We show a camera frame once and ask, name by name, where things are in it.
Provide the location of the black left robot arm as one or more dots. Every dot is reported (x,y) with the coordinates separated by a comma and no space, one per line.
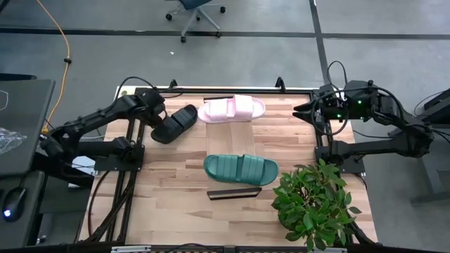
(98,116)

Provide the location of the pink ribbed slipper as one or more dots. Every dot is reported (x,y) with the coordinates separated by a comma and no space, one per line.
(225,110)

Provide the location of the black equipment box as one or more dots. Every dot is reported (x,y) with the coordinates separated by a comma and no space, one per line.
(439,105)

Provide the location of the clear plastic bag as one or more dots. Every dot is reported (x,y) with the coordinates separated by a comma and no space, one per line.
(10,138)

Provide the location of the large green potted plant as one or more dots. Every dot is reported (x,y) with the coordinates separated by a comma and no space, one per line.
(313,207)

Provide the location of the green ribbed slipper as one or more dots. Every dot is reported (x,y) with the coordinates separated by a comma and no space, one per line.
(242,168)

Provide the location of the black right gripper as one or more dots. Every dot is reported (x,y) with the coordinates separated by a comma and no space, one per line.
(332,107)

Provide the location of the blue seat office chair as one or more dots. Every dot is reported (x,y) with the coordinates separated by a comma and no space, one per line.
(197,7)

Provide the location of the black table edge clamp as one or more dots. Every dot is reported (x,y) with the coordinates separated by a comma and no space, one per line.
(173,84)
(280,85)

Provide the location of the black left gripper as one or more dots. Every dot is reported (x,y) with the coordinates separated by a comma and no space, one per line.
(153,103)

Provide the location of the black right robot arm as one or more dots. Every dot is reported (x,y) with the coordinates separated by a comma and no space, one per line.
(386,144)

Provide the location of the black desk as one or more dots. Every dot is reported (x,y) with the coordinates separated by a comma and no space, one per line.
(31,225)

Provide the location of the white paper sheet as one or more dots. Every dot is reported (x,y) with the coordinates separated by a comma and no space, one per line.
(82,165)

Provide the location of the black metal table frame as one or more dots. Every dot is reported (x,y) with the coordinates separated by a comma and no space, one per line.
(133,196)

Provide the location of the black ribbed slipper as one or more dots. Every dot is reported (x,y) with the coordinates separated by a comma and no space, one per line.
(179,121)

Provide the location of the silver metal bracket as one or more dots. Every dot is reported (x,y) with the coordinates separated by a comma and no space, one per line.
(130,249)
(328,250)

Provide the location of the black computer mouse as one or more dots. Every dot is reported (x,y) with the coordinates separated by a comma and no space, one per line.
(14,204)

